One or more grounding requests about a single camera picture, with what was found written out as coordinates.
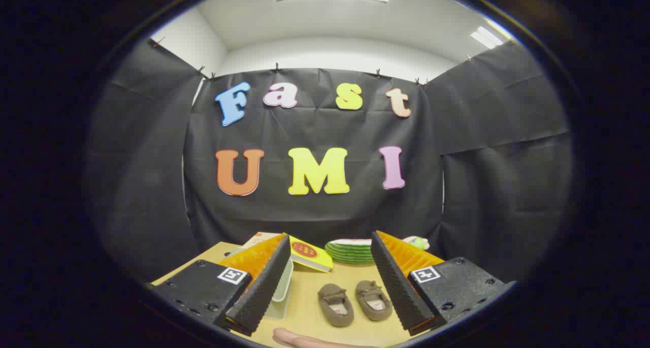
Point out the white fabric storage box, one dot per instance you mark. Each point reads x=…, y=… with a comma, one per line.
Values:
x=282, y=293

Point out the pink and green plush toy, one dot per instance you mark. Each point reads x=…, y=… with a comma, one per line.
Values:
x=419, y=242

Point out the small ceiling light panel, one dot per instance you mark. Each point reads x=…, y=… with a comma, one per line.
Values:
x=486, y=37

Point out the brown felt shoe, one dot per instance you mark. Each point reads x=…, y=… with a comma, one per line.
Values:
x=327, y=294
x=366, y=289

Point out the beige book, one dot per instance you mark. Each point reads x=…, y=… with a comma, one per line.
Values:
x=259, y=240

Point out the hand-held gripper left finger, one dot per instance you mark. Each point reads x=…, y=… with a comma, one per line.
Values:
x=264, y=292

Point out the watermelon slice plush toy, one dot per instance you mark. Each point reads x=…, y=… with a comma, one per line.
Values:
x=350, y=254

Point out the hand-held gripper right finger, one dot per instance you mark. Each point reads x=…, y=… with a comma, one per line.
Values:
x=401, y=292

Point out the black backdrop cloth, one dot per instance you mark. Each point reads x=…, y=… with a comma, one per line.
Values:
x=315, y=129

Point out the yellow book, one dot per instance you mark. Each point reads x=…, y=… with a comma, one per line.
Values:
x=320, y=261

